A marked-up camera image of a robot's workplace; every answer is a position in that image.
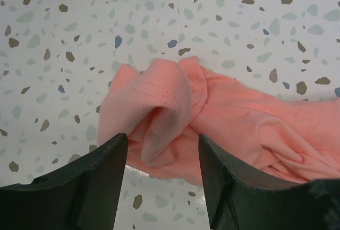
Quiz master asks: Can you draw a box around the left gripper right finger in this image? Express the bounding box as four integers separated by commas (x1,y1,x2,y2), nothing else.
198,134,339,230

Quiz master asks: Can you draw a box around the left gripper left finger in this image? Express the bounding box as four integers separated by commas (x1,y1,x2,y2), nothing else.
1,133,128,230

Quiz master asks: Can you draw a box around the salmon pink t shirt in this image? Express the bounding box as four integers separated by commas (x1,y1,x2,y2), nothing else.
97,56,339,185

